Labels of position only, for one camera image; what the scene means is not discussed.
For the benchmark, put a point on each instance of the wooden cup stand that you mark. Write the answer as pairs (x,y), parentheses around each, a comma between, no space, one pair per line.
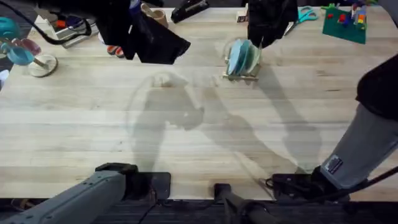
(43,66)

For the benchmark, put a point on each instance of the small white box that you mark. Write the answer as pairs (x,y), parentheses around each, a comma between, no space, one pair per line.
(242,16)

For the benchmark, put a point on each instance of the black stapler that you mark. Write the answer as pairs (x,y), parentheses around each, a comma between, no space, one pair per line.
(188,9)

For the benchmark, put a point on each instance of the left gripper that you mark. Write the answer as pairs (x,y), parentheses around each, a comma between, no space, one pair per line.
(116,29)

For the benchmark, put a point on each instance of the green board with toy blocks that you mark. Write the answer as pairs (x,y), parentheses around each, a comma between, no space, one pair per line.
(343,28)

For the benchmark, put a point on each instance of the small wooden peg rack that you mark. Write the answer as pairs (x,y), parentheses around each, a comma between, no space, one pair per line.
(241,77)

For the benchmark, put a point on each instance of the black stand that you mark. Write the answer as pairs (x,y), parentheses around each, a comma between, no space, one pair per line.
(236,202)

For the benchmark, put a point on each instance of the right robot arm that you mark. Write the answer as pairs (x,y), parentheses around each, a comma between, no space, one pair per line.
(360,149)

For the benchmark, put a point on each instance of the brown tape roll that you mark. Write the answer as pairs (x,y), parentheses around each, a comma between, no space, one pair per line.
(157,14)

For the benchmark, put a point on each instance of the clear glass plate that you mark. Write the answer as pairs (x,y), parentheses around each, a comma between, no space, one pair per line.
(226,51)

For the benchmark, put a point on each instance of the filled white box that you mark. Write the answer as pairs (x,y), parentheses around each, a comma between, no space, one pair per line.
(71,31)

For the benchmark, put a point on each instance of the blue cup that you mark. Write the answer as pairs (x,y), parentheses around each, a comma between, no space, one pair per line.
(18,56)

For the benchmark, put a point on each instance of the pink cup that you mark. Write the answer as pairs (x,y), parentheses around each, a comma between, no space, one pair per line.
(31,46)

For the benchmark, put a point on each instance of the teal cup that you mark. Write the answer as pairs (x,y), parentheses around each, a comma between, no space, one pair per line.
(7,28)

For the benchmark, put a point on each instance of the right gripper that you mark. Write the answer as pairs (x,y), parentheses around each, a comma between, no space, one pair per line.
(270,21)

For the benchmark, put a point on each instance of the teal scissors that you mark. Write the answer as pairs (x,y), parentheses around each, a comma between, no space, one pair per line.
(306,15)

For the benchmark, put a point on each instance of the teal plate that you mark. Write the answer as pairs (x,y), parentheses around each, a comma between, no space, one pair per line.
(245,57)

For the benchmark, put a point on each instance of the pale green plate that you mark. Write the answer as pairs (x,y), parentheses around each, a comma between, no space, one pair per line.
(255,59)

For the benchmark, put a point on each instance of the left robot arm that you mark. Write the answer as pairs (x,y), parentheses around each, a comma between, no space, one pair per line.
(77,199)

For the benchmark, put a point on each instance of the light blue plate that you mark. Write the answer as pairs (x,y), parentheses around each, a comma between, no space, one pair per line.
(234,57)

